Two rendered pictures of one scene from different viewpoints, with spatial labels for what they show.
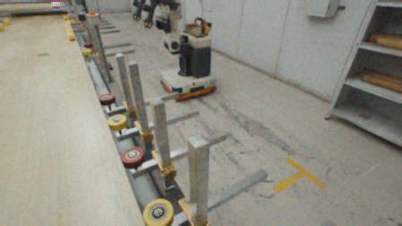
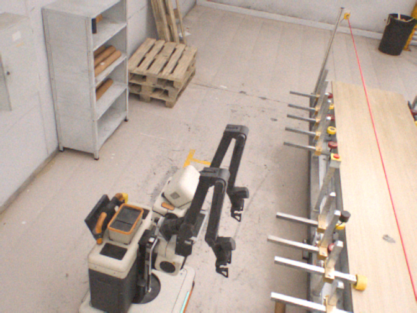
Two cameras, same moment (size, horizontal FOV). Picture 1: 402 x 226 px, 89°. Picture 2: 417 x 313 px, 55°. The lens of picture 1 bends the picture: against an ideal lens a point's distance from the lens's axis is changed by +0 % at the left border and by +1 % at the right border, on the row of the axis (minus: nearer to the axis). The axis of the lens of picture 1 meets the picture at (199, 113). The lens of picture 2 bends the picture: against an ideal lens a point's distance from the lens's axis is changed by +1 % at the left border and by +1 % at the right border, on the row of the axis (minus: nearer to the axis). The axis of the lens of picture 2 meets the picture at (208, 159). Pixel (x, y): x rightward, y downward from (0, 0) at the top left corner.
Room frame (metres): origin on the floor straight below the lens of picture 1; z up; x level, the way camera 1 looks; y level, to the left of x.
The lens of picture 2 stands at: (3.97, 1.48, 2.74)
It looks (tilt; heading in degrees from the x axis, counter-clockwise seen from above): 37 degrees down; 218
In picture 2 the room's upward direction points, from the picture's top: 9 degrees clockwise
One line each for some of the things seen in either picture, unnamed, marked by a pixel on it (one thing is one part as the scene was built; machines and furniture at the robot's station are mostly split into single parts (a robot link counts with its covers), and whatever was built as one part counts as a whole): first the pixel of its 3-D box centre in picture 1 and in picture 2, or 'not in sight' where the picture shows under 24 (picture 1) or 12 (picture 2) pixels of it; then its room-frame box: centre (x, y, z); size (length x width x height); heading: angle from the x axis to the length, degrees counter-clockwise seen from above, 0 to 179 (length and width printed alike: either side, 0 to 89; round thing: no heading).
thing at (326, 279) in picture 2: not in sight; (327, 271); (2.28, 1.16, 0.95); 0.14 x 0.06 x 0.05; 31
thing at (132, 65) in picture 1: (141, 113); (321, 122); (0.76, 0.26, 0.93); 0.04 x 0.04 x 0.48; 31
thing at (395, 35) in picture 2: not in sight; (395, 34); (-4.81, -0.99, 0.36); 0.59 x 0.58 x 0.73; 31
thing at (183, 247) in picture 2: (163, 21); (188, 228); (2.70, 0.43, 0.99); 0.28 x 0.16 x 0.22; 28
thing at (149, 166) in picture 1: (183, 152); (308, 120); (0.62, 0.07, 0.81); 0.43 x 0.03 x 0.04; 121
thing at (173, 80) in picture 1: (187, 80); (140, 296); (2.83, 0.17, 0.16); 0.67 x 0.64 x 0.25; 118
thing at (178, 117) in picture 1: (161, 124); (308, 133); (0.84, 0.20, 0.81); 0.43 x 0.03 x 0.04; 121
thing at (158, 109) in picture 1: (164, 155); (319, 114); (0.54, 0.13, 0.88); 0.04 x 0.04 x 0.48; 31
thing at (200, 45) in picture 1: (192, 51); (129, 254); (2.87, 0.09, 0.59); 0.55 x 0.34 x 0.83; 28
